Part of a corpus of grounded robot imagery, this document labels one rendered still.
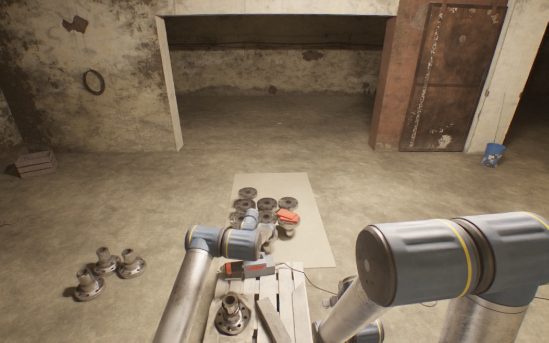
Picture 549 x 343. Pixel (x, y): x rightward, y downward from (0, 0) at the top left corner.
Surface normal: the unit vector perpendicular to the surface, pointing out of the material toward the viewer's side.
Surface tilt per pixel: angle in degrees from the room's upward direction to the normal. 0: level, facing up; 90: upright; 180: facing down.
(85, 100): 90
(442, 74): 90
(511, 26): 90
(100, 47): 90
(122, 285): 0
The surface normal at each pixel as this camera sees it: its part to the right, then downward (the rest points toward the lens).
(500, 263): 0.09, -0.06
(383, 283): -0.97, 0.07
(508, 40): 0.01, 0.47
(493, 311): -0.49, 0.28
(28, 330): 0.00, -0.89
